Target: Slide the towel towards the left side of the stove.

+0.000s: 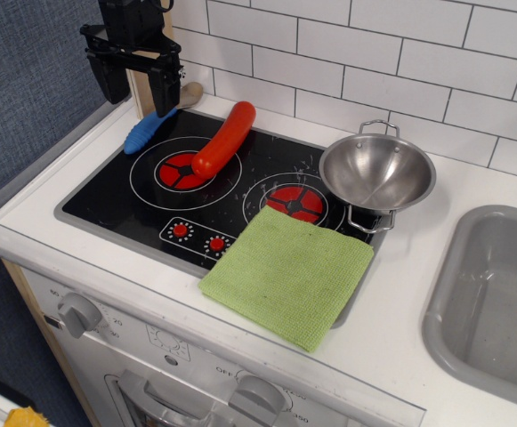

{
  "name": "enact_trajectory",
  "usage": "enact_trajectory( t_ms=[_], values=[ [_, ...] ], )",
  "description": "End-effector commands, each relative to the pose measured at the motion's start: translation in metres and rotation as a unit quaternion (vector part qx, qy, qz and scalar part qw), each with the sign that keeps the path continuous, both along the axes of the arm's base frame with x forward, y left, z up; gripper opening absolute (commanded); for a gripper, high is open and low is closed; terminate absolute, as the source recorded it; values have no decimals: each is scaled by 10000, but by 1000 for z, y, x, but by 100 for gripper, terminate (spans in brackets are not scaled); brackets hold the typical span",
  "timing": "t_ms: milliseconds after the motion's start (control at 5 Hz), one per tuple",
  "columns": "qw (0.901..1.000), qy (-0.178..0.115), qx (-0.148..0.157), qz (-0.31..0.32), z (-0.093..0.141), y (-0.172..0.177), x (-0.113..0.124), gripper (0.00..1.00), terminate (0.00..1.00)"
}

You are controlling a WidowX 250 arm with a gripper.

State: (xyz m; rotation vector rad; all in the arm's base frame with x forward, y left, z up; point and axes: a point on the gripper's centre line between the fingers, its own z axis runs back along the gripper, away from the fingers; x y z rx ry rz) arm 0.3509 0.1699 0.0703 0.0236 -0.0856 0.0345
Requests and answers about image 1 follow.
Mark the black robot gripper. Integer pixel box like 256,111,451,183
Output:
80,0,182,117

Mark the red toy sausage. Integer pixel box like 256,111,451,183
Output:
191,101,256,180

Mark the green woven towel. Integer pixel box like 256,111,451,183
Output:
199,206,374,352

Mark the black toy stove top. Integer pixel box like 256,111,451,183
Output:
53,106,388,331

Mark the left red stove knob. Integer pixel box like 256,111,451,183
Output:
171,223,190,238

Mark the red stove knob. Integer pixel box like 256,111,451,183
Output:
171,223,190,238
208,237,226,253

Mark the right red stove knob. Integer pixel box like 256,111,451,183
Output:
208,237,226,253

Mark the blue ridged toy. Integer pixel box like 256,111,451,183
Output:
123,108,178,155

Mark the beige wooden spoon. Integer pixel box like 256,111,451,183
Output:
176,82,204,109

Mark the grey timer dial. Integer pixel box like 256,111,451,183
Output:
57,293,102,338

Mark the grey oven dial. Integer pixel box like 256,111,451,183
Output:
228,375,286,426

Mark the yellow object at corner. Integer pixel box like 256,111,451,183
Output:
4,407,51,427

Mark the grey sink basin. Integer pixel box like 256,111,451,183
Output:
423,205,517,404

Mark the steel bowl with handles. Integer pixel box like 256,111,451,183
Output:
319,119,436,234

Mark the silver oven door handle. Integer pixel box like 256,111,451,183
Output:
117,371,230,426

